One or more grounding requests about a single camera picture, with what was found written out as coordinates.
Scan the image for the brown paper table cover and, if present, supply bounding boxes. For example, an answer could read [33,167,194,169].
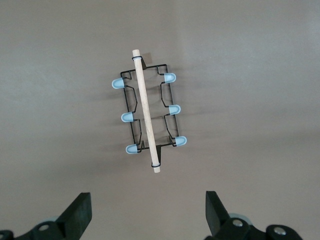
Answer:
[0,0,320,240]

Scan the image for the black wire cup holder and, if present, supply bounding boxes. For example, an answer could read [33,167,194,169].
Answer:
[110,49,188,174]

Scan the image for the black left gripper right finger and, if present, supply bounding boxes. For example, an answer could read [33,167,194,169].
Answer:
[205,191,254,240]

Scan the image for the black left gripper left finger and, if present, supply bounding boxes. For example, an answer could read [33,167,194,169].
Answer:
[14,191,93,240]

